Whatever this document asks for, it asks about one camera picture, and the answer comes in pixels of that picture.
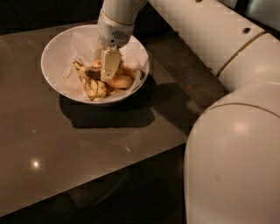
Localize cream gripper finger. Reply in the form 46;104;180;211
94;39;103;60
101;47;122;82

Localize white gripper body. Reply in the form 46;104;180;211
97;11;134;48

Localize brown spotted banana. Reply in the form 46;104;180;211
73;60;101;80

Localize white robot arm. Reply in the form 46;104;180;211
98;0;280;224

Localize white bowl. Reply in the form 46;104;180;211
41;24;150;107

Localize orange fruit right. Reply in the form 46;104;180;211
116;62;137;79

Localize orange fruit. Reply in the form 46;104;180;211
116;62;137;79
107;74;133;89

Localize white paper liner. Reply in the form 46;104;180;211
59;32;149;104

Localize orange fruit front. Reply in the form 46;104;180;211
107;74;133;89

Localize dark wall cabinets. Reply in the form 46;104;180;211
0;0;165;37

